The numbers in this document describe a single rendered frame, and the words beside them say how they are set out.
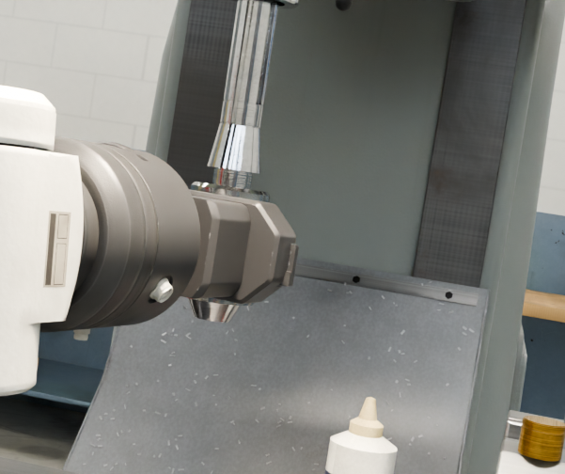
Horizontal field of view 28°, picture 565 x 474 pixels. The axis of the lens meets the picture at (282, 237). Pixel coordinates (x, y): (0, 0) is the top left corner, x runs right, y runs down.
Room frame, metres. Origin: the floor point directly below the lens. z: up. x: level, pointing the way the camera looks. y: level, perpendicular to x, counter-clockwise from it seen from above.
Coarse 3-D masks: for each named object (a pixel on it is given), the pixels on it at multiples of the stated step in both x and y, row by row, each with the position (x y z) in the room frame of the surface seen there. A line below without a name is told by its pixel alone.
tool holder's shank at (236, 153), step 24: (240, 0) 0.67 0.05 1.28; (264, 0) 0.66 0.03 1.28; (240, 24) 0.66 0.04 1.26; (264, 24) 0.66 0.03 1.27; (240, 48) 0.66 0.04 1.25; (264, 48) 0.67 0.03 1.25; (240, 72) 0.66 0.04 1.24; (264, 72) 0.67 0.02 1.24; (240, 96) 0.66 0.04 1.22; (264, 96) 0.67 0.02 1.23; (240, 120) 0.66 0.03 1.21; (216, 144) 0.67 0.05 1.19; (240, 144) 0.66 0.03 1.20; (216, 168) 0.67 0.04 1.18; (240, 168) 0.66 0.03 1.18
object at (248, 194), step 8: (192, 184) 0.67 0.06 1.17; (200, 184) 0.66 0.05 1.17; (208, 184) 0.65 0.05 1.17; (216, 184) 0.66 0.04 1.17; (208, 192) 0.65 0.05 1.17; (216, 192) 0.65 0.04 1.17; (224, 192) 0.65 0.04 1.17; (232, 192) 0.65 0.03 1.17; (240, 192) 0.65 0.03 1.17; (248, 192) 0.65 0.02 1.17; (256, 192) 0.66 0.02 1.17; (264, 192) 0.66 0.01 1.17; (264, 200) 0.66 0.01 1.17
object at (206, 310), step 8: (192, 304) 0.66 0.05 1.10; (200, 304) 0.66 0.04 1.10; (208, 304) 0.66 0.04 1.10; (216, 304) 0.66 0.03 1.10; (224, 304) 0.66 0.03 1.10; (200, 312) 0.66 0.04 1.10; (208, 312) 0.66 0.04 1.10; (216, 312) 0.66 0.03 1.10; (224, 312) 0.66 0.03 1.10; (232, 312) 0.66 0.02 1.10; (208, 320) 0.66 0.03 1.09; (216, 320) 0.66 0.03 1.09; (224, 320) 0.66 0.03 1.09
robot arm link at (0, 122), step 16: (0, 96) 0.43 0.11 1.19; (16, 96) 0.44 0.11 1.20; (32, 96) 0.45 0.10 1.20; (0, 112) 0.43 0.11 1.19; (16, 112) 0.44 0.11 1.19; (32, 112) 0.44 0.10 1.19; (48, 112) 0.45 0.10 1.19; (0, 128) 0.43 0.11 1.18; (16, 128) 0.44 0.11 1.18; (32, 128) 0.44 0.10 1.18; (48, 128) 0.45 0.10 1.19; (16, 144) 0.44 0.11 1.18; (32, 144) 0.44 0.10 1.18; (48, 144) 0.46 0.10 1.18
